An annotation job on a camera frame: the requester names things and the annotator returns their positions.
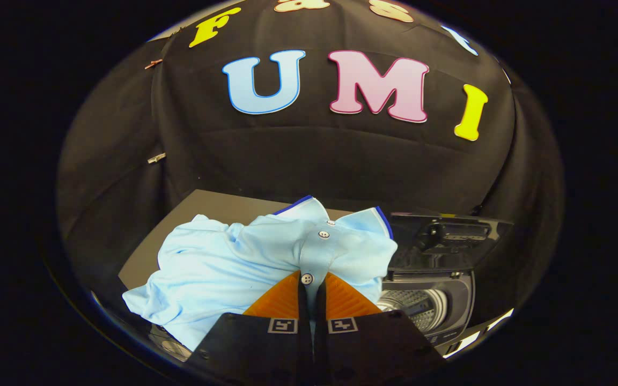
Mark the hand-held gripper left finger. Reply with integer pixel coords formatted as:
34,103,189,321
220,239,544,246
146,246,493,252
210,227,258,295
186,271,315,386

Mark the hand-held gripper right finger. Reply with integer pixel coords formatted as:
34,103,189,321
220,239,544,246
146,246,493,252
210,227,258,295
314,272,446,386

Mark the light blue polo shirt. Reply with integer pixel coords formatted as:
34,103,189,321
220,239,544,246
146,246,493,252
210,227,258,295
122,196,398,352

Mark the dark grey washing machine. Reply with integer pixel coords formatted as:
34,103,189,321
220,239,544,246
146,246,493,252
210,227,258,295
376,271,476,354

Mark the grey cabinet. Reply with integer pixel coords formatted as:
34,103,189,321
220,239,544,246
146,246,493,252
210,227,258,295
119,189,395,293

